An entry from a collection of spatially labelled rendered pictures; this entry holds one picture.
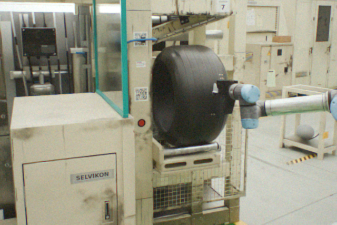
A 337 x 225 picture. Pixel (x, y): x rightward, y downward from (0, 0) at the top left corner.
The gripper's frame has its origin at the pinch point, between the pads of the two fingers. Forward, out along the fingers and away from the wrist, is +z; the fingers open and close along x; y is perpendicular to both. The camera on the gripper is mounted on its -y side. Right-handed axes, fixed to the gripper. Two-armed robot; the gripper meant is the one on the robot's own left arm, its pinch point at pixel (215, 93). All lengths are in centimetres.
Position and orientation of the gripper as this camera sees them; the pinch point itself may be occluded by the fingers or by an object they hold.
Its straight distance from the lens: 196.2
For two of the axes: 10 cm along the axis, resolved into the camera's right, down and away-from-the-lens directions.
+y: -0.3, -10.0, -0.9
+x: -9.4, 0.5, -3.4
